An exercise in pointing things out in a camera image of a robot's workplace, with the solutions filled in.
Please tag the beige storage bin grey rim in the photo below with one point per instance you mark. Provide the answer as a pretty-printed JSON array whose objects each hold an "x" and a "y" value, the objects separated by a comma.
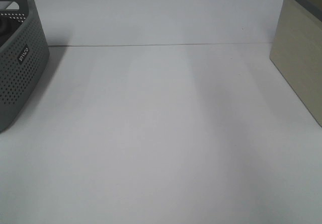
[{"x": 296, "y": 51}]

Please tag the grey perforated plastic basket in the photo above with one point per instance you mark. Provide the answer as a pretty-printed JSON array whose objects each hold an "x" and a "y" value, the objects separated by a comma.
[{"x": 24, "y": 57}]

